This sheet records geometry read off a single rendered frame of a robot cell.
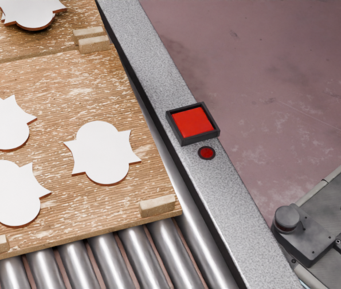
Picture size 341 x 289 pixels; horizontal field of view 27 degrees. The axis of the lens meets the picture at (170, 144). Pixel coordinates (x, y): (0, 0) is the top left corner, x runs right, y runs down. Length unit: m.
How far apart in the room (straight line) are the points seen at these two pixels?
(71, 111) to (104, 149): 0.11
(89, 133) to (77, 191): 0.12
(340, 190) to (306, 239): 0.24
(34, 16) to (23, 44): 0.06
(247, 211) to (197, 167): 0.12
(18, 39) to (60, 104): 0.19
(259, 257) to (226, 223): 0.08
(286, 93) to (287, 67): 0.14
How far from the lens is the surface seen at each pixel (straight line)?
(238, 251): 1.16
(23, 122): 1.28
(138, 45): 1.45
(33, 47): 1.42
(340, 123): 2.66
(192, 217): 1.18
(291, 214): 1.96
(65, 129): 1.27
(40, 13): 1.44
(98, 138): 1.24
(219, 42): 2.85
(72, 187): 1.19
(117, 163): 1.21
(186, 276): 1.13
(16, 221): 1.15
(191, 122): 1.30
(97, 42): 1.39
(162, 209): 1.15
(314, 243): 1.97
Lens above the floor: 1.90
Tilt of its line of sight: 50 degrees down
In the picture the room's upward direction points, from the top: 6 degrees clockwise
